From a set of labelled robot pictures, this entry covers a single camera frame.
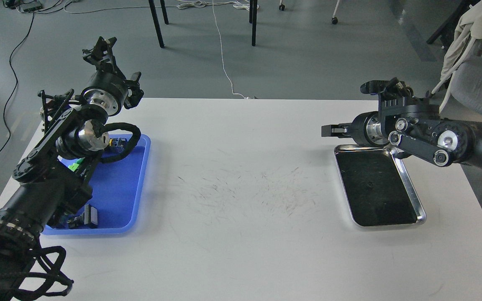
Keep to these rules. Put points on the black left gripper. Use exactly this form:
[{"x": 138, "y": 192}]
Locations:
[{"x": 105, "y": 88}]

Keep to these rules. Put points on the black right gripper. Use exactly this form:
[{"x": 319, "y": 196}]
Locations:
[{"x": 366, "y": 130}]

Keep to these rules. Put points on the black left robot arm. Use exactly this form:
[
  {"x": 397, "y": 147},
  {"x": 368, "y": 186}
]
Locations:
[{"x": 54, "y": 177}]

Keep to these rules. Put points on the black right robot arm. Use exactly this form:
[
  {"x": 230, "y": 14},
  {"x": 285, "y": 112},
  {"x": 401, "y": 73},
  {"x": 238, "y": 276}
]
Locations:
[{"x": 413, "y": 125}]

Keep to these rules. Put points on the black table leg left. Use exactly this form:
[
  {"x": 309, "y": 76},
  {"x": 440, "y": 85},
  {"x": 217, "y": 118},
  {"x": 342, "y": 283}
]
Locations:
[{"x": 155, "y": 18}]

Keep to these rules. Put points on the black table leg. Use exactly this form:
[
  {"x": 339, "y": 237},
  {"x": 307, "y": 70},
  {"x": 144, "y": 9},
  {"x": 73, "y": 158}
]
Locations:
[
  {"x": 253, "y": 12},
  {"x": 155, "y": 18}
]

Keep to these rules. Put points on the shiny metal tray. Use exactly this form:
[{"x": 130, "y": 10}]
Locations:
[{"x": 378, "y": 188}]

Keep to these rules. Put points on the blue plastic tray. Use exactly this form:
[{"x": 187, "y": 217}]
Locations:
[{"x": 116, "y": 193}]

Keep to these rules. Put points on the black table leg right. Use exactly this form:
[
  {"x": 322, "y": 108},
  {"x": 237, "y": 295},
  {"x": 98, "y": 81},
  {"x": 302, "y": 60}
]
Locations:
[{"x": 253, "y": 12}]

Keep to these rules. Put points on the beige cloth on chair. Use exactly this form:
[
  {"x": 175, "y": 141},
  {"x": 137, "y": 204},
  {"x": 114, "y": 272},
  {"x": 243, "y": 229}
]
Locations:
[{"x": 462, "y": 68}]

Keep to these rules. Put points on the red push button switch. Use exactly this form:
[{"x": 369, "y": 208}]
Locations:
[{"x": 116, "y": 145}]

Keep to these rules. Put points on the green push button switch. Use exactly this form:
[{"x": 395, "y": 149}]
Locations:
[{"x": 77, "y": 165}]

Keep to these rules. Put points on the black switch block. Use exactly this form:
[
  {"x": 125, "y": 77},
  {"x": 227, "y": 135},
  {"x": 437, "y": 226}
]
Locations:
[{"x": 88, "y": 218}]

